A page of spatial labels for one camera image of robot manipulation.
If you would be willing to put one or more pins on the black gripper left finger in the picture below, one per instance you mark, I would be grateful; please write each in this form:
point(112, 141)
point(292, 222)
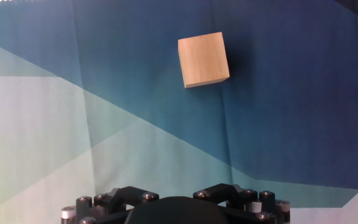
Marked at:
point(104, 205)

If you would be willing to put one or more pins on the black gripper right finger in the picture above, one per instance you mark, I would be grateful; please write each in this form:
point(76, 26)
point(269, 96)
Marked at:
point(247, 202)

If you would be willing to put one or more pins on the small wooden cube block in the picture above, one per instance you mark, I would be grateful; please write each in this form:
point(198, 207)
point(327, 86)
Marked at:
point(203, 59)

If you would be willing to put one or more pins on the blue green gradient tablecloth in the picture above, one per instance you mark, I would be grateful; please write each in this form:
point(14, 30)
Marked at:
point(104, 124)

